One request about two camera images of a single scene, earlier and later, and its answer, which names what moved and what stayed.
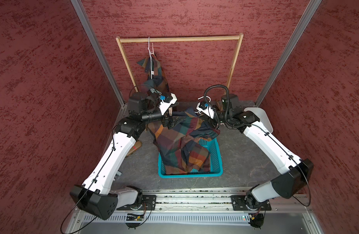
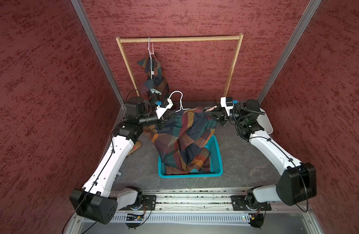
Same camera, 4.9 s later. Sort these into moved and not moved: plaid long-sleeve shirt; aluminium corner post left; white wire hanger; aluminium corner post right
Moved: white wire hanger
Not moved: aluminium corner post right; plaid long-sleeve shirt; aluminium corner post left
